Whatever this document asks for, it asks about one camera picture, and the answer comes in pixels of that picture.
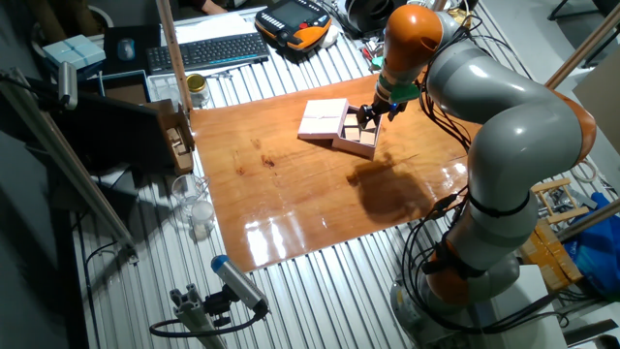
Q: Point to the aluminium profile stand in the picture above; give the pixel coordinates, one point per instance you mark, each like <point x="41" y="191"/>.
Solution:
<point x="194" y="320"/>

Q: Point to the black mouse pad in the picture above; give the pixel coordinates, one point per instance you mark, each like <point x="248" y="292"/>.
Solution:
<point x="111" y="63"/>

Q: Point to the small wooden frame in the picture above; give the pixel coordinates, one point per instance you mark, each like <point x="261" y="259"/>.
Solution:
<point x="549" y="185"/>

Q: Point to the silver depth camera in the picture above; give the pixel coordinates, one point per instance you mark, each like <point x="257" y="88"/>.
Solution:
<point x="68" y="85"/>

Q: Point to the light blue gift box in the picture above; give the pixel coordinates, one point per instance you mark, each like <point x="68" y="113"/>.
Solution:
<point x="72" y="51"/>

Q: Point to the white rounded object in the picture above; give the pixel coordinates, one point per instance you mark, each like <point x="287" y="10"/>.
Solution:
<point x="329" y="36"/>

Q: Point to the clear plastic tray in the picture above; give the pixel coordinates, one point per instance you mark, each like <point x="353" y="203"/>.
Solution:
<point x="164" y="89"/>

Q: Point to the pink gift box base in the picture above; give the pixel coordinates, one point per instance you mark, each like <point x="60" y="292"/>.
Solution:
<point x="356" y="148"/>

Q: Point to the black computer keyboard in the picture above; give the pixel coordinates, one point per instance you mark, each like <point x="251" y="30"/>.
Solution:
<point x="208" y="53"/>

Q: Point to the small wooden block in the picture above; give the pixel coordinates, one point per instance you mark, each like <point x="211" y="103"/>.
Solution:
<point x="368" y="138"/>
<point x="180" y="146"/>
<point x="372" y="126"/>
<point x="352" y="134"/>
<point x="350" y="120"/>
<point x="173" y="134"/>

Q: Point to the long silver frame bar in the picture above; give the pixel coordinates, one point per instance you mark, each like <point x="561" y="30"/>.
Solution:
<point x="72" y="165"/>

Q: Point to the green gripper mount flange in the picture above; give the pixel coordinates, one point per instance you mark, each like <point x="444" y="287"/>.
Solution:
<point x="404" y="93"/>

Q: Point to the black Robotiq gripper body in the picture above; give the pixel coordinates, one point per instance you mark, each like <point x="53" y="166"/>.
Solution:
<point x="385" y="109"/>

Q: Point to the clear plastic beaker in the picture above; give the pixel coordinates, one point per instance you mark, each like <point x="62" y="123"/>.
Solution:
<point x="186" y="191"/>

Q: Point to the brown cardboard box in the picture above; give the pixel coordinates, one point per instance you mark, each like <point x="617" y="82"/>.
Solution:
<point x="167" y="109"/>

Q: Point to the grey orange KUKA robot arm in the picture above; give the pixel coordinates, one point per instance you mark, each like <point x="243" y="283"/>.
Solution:
<point x="508" y="121"/>

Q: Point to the yellow cardboard stack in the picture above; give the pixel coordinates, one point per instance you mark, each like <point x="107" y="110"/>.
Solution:
<point x="547" y="252"/>

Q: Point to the white paper sheets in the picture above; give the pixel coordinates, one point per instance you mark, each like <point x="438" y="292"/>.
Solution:
<point x="213" y="26"/>

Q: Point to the silver camera blue end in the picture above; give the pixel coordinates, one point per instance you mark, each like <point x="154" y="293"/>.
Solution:
<point x="237" y="281"/>

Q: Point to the brass metal fitting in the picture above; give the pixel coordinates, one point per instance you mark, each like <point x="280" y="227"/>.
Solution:
<point x="457" y="19"/>

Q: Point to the wooden pole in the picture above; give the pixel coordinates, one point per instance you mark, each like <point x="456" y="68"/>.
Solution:
<point x="591" y="218"/>
<point x="174" y="58"/>
<point x="440" y="5"/>
<point x="581" y="48"/>

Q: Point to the orange black teach pendant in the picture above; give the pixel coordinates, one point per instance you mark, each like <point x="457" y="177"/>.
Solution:
<point x="295" y="19"/>

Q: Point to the grey computer mouse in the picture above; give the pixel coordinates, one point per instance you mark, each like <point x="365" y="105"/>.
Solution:
<point x="126" y="49"/>

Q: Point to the dark blue tray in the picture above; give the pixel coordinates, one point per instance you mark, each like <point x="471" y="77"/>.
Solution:
<point x="126" y="89"/>

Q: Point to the person's bare hand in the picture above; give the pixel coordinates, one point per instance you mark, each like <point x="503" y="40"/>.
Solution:
<point x="215" y="6"/>

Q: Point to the black monitor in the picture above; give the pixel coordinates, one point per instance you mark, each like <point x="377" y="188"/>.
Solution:
<point x="111" y="131"/>

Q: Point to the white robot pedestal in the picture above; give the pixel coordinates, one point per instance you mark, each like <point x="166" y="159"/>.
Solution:
<point x="528" y="310"/>

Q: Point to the glossy wooden board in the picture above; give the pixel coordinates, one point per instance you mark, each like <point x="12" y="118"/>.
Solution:
<point x="290" y="194"/>

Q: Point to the small clear plastic cup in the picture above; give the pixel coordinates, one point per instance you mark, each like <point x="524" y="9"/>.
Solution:
<point x="202" y="218"/>

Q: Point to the blue plastic bag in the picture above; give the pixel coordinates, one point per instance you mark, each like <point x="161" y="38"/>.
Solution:
<point x="600" y="257"/>

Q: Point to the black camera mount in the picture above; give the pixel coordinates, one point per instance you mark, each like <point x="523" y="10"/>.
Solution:
<point x="218" y="305"/>

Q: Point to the glass jar yellow lid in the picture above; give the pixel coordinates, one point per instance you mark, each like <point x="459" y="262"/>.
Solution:
<point x="197" y="92"/>

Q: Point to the black filament spool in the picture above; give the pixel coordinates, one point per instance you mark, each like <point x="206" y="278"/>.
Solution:
<point x="368" y="12"/>

